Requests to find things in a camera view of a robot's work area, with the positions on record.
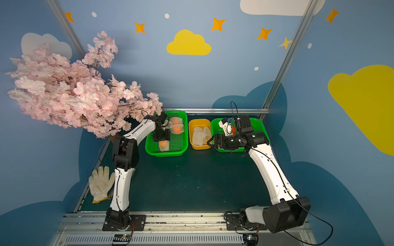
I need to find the white foam net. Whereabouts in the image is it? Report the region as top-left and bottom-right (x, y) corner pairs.
(192, 127), (205, 146)

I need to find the netted orange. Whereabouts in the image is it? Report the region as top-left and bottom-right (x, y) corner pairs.
(170, 124), (185, 135)
(170, 117), (184, 125)
(159, 140), (170, 152)

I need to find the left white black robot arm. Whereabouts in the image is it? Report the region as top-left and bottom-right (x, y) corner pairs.
(103, 111), (170, 231)

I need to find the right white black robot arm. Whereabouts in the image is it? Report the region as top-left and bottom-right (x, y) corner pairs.
(208, 115), (311, 233)

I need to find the left green plastic basket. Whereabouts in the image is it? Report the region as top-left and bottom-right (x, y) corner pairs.
(145, 110), (189, 157)

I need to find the green plastic basket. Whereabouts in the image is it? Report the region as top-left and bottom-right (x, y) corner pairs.
(211, 118), (269, 153)
(145, 110), (189, 157)

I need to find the yellow plastic tub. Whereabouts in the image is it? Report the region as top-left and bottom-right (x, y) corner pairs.
(188, 118), (211, 150)

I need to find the right green plastic basket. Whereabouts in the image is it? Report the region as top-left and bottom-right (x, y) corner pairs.
(211, 118), (269, 153)

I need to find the white work glove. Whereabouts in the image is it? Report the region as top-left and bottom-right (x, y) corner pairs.
(88, 166), (116, 204)

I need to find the right small circuit board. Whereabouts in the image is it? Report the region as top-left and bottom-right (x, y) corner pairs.
(242, 234), (259, 246)

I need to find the small circuit board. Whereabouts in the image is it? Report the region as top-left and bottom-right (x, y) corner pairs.
(242, 234), (259, 246)
(111, 234), (132, 246)

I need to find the left small circuit board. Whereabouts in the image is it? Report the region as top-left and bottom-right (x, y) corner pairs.
(111, 234), (132, 246)

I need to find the pink artificial blossom tree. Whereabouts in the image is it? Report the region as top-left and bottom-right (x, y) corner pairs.
(8, 32), (163, 138)

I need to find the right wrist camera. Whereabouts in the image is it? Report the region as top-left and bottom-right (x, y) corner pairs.
(219, 117), (233, 136)

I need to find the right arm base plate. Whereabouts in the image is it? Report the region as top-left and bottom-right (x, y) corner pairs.
(223, 213), (267, 231)

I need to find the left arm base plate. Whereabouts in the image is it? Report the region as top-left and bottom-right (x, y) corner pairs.
(102, 214), (146, 232)

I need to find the aluminium mounting rail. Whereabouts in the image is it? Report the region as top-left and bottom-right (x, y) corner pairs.
(50, 212), (316, 246)

